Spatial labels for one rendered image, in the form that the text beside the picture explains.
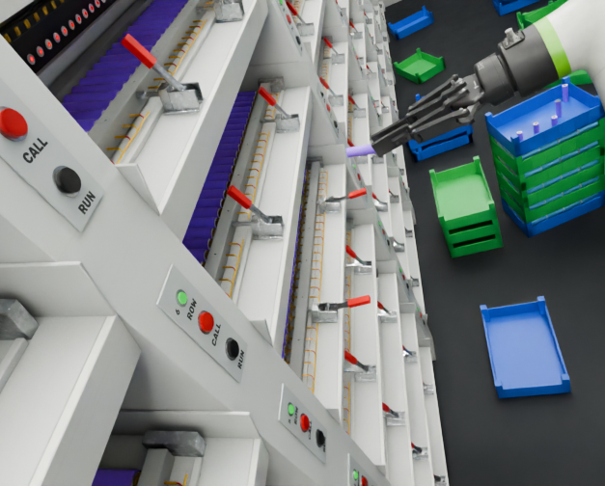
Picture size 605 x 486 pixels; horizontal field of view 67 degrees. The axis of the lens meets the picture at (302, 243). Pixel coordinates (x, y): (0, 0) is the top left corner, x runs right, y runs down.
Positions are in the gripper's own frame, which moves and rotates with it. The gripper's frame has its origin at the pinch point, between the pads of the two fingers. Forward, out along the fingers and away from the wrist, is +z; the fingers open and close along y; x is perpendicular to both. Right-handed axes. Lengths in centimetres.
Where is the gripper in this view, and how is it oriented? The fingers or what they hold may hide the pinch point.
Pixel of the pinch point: (392, 137)
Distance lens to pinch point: 84.9
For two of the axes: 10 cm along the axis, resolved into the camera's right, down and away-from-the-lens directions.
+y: -0.9, 7.1, -7.0
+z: -7.9, 3.8, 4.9
